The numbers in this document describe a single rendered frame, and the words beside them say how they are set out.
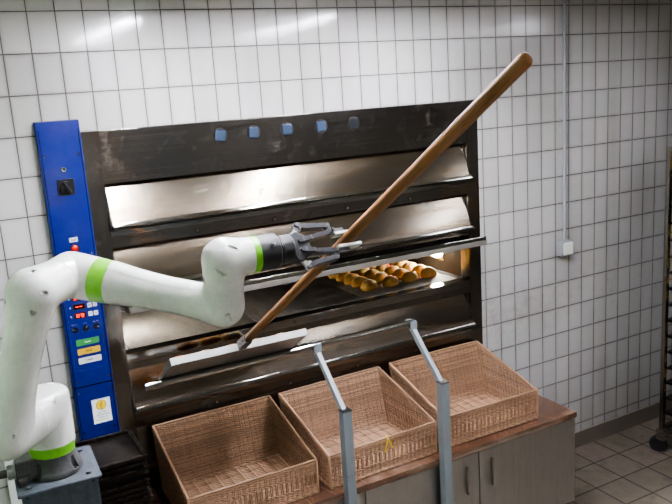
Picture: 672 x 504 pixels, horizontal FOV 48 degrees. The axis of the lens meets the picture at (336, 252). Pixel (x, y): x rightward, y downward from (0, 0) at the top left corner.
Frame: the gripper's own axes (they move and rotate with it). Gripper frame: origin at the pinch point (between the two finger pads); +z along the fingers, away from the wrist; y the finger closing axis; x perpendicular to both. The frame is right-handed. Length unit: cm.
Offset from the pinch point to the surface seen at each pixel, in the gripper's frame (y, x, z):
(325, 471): 52, -136, 34
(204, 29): -127, -79, 14
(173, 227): -60, -120, -7
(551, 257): -21, -143, 205
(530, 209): -45, -128, 190
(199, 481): 39, -168, -10
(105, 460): 24, -135, -51
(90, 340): -24, -140, -46
